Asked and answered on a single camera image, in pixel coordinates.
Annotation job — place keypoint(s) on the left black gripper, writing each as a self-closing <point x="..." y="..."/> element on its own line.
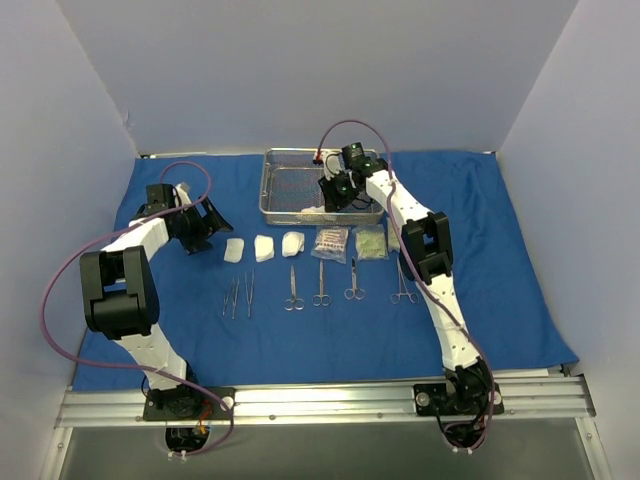
<point x="203" y="225"/>

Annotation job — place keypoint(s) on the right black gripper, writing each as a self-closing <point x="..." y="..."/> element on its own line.
<point x="332" y="195"/>

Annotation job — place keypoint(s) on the white gauze pad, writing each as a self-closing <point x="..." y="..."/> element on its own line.
<point x="234" y="250"/>
<point x="313" y="210"/>

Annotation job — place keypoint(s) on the white gauze pad front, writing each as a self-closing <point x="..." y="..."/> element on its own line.
<point x="234" y="250"/>

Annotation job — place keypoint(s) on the steel mesh instrument tray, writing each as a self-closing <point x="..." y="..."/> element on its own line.
<point x="289" y="183"/>

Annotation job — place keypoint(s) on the peach gauze pack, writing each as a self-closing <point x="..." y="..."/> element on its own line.
<point x="331" y="244"/>

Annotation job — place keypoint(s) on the green paper packet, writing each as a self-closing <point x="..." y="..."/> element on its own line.
<point x="370" y="242"/>

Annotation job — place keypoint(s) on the white gauze roll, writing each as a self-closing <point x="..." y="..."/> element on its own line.
<point x="293" y="243"/>
<point x="264" y="248"/>

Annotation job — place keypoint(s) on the cream gauze pack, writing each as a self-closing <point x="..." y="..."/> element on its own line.
<point x="392" y="239"/>

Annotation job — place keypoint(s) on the steel tweezers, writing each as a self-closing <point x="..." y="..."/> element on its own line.
<point x="249" y="282"/>
<point x="226" y="298"/>
<point x="234" y="297"/>

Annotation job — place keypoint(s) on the steel surgical scissors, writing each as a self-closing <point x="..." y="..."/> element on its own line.
<point x="354" y="292"/>

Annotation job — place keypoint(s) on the blue surgical drape cloth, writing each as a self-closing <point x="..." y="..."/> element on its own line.
<point x="350" y="340"/>

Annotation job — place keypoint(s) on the straight steel scissors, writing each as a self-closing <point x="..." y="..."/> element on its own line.
<point x="321" y="298"/>

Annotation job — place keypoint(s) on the steel hemostat clamp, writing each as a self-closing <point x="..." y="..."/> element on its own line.
<point x="402" y="291"/>

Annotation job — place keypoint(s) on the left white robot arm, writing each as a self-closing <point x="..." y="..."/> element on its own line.
<point x="120" y="298"/>

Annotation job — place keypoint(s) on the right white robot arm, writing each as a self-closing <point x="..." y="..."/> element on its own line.
<point x="426" y="247"/>

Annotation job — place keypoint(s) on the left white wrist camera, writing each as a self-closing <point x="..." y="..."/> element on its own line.
<point x="181" y="194"/>

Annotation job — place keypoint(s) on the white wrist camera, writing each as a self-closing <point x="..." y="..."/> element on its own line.
<point x="330" y="161"/>
<point x="181" y="194"/>

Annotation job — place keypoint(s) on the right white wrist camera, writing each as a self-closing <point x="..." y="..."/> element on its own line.
<point x="330" y="161"/>

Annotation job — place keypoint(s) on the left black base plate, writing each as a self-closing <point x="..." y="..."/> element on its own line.
<point x="180" y="404"/>

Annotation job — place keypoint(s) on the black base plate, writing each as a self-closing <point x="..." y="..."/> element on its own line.
<point x="449" y="400"/>
<point x="180" y="404"/>

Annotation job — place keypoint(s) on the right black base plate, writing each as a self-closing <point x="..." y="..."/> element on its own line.
<point x="449" y="400"/>

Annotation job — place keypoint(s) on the aluminium front rail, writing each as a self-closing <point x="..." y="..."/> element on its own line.
<point x="519" y="398"/>

